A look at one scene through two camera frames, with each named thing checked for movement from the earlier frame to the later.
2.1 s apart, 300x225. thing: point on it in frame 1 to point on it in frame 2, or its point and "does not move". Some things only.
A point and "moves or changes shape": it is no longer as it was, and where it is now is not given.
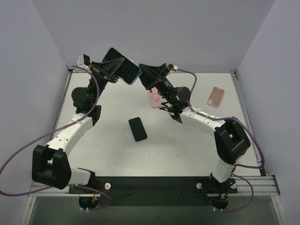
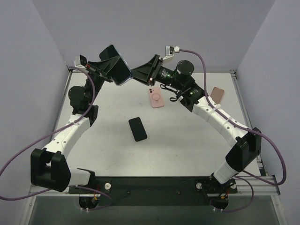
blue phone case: x=129 y=71 moves or changes shape
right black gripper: x=158 y=78 to x=156 y=69
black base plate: x=155 y=191 does not move
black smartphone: x=137 y=129 does not move
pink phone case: x=215 y=97 does not move
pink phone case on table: x=155 y=98 does not move
